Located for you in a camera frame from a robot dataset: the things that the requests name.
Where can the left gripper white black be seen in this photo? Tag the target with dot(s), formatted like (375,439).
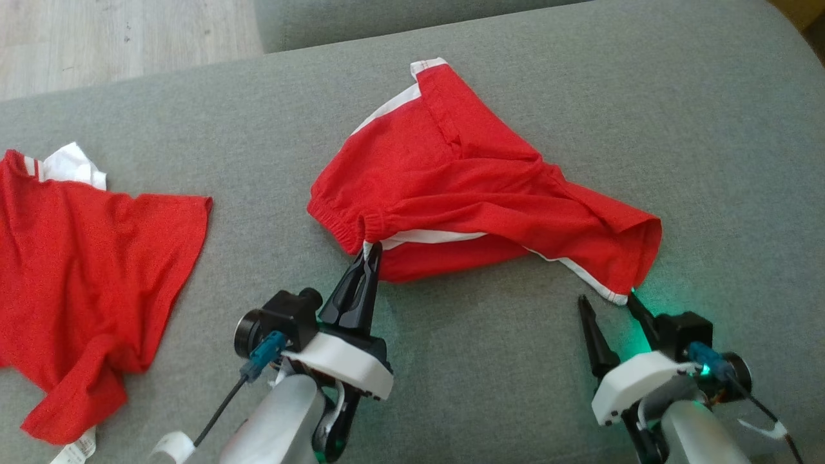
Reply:
(341,361)

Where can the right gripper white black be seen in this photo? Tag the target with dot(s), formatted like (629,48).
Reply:
(635,383)

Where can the red shorts with white stripes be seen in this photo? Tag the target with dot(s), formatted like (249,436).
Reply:
(464,187)

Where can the red and white t-shirt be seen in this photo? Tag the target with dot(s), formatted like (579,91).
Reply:
(84,270)

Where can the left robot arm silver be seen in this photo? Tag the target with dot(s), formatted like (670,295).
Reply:
(277,425)

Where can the large grey sofa seat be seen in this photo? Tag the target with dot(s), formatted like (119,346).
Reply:
(490,386)

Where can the grey sofa cushion with seam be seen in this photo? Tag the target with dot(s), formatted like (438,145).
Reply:
(361,19)

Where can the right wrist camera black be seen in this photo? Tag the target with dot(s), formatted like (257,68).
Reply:
(683,328)

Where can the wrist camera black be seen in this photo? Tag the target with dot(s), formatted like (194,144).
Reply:
(283,319)
(683,328)

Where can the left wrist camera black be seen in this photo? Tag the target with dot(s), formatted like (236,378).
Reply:
(283,319)

